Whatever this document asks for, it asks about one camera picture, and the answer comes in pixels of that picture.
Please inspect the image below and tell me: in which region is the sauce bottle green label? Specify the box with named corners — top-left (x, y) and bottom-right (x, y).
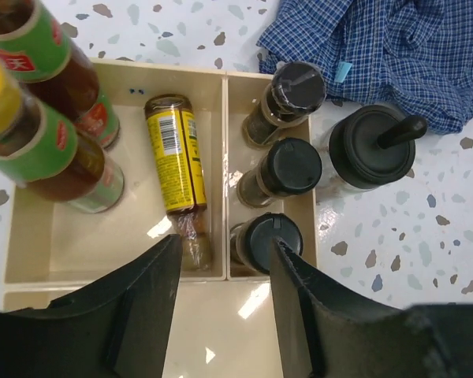
top-left (0, 63), bottom-right (125, 213)
top-left (0, 1), bottom-right (120, 148)

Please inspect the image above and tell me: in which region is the small dark spice jar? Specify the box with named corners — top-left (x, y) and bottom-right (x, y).
top-left (242, 61), bottom-right (326, 148)

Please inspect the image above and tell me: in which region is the glass shaker jar brown residue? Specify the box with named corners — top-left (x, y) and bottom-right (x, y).
top-left (315, 105), bottom-right (428, 200)

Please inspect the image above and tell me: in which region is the beige wooden divided box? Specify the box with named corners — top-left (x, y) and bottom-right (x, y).
top-left (3, 60), bottom-right (282, 377)

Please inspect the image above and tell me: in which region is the spice jar black lid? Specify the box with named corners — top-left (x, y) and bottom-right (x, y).
top-left (236, 137), bottom-right (322, 208)
top-left (229, 213), bottom-right (304, 276)

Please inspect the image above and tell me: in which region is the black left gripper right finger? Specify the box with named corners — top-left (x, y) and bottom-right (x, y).
top-left (270, 238), bottom-right (473, 377)

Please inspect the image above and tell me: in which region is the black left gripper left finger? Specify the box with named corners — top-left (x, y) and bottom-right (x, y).
top-left (0, 235), bottom-right (182, 377)

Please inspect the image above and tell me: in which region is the blue checked shirt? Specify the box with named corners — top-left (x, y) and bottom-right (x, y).
top-left (258, 1), bottom-right (473, 135)

